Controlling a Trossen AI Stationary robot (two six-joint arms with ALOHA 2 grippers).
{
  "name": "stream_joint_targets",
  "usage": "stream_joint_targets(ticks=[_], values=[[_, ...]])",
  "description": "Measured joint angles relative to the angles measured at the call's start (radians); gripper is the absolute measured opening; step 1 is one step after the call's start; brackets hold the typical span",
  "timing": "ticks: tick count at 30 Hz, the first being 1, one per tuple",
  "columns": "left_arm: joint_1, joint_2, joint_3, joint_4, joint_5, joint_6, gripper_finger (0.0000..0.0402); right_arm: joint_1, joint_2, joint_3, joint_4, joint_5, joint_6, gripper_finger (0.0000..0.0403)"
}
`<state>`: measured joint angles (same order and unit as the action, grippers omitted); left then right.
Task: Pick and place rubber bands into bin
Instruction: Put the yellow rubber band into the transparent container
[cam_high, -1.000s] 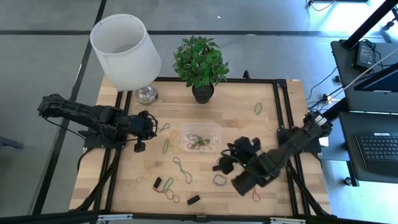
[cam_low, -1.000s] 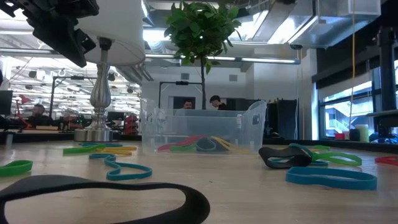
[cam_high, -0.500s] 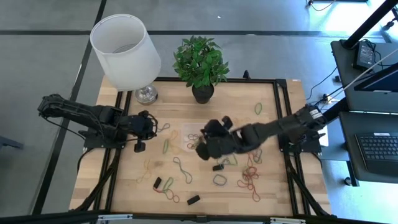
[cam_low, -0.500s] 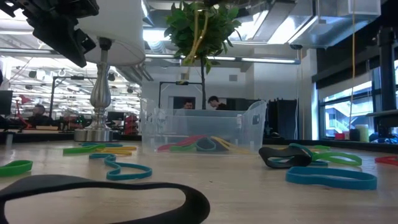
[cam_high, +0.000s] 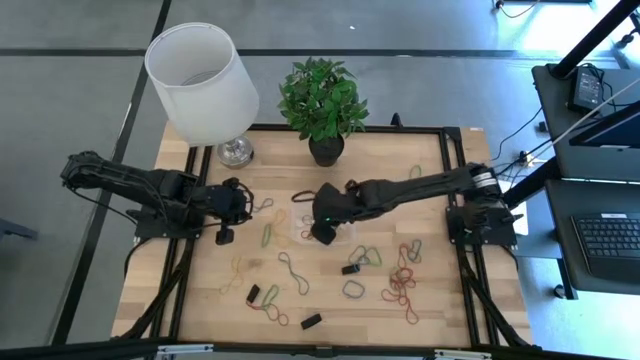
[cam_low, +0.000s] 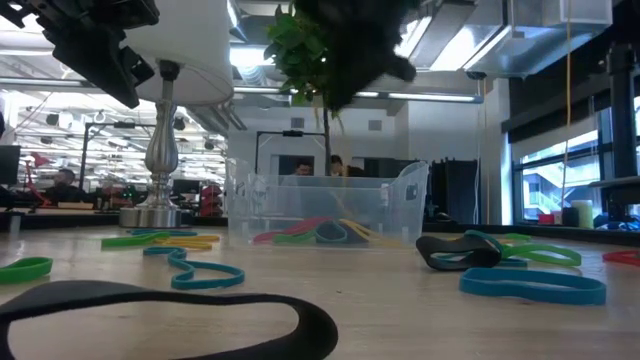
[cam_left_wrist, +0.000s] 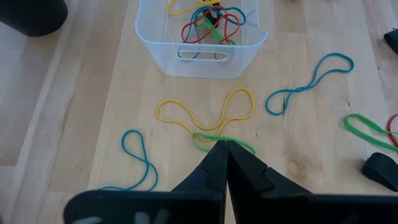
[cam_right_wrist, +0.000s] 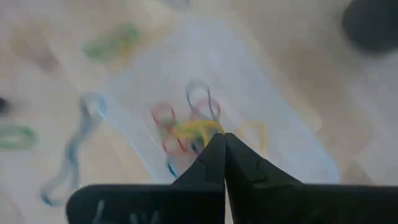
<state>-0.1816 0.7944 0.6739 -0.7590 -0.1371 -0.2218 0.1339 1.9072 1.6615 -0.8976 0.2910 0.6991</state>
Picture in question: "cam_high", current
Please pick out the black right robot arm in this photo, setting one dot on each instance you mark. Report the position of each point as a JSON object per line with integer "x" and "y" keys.
{"x": 430, "y": 185}

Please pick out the black power adapter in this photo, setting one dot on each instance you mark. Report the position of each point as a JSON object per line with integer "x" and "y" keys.
{"x": 586, "y": 90}

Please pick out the blue rubber band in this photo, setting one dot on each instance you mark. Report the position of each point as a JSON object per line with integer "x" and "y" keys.
{"x": 363, "y": 290}

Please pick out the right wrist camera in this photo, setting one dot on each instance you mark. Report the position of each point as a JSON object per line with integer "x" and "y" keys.
{"x": 322, "y": 210}

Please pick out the red rubber band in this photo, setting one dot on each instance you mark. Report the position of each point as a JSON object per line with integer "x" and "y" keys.
{"x": 305, "y": 235}
{"x": 287, "y": 320}
{"x": 400, "y": 255}
{"x": 400, "y": 285}
{"x": 414, "y": 317}

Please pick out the white power strip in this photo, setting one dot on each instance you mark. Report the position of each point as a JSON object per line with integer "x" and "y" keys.
{"x": 525, "y": 159}

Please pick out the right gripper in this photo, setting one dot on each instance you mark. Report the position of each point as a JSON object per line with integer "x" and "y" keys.
{"x": 352, "y": 202}

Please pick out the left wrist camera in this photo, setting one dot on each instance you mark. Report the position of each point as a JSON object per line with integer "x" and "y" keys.
{"x": 244, "y": 207}

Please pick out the black desk caster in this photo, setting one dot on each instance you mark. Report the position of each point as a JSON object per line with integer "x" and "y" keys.
{"x": 560, "y": 291}

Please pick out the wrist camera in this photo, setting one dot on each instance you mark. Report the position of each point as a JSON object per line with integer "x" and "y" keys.
{"x": 244, "y": 207}
{"x": 322, "y": 210}

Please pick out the white shade silver table lamp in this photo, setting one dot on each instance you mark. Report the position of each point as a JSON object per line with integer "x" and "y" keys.
{"x": 200, "y": 100}

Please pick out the black side desk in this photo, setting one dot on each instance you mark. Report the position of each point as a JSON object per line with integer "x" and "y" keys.
{"x": 555, "y": 125}

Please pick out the black diagonal pole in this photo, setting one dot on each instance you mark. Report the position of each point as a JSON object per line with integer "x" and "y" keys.
{"x": 595, "y": 36}

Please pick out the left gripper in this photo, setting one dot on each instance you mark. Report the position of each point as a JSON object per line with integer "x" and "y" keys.
{"x": 217, "y": 205}

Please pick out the dark laptop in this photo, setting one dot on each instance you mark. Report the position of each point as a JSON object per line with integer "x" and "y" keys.
{"x": 615, "y": 130}

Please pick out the green potted plant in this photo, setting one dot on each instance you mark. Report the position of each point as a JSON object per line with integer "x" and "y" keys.
{"x": 322, "y": 100}

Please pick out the teal rubber band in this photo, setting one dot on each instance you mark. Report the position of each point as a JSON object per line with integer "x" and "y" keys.
{"x": 293, "y": 270}
{"x": 270, "y": 201}
{"x": 350, "y": 257}
{"x": 419, "y": 250}

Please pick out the thin white rod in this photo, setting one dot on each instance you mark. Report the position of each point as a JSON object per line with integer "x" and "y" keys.
{"x": 590, "y": 115}

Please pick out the black keyboard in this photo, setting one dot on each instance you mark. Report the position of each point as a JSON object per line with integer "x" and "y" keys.
{"x": 610, "y": 240}

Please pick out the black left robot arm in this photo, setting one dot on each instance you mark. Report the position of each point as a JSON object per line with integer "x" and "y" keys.
{"x": 125, "y": 179}

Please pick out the small black clamp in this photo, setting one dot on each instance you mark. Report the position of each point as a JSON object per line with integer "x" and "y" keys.
{"x": 396, "y": 120}

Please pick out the white paper sheet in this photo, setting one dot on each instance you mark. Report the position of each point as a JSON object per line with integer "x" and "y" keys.
{"x": 524, "y": 227}

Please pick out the green rubber band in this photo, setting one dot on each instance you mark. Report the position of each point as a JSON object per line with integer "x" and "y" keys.
{"x": 380, "y": 259}
{"x": 411, "y": 172}
{"x": 391, "y": 275}
{"x": 272, "y": 290}
{"x": 263, "y": 237}

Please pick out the clear plastic bin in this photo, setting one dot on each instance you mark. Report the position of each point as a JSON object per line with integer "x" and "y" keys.
{"x": 299, "y": 210}

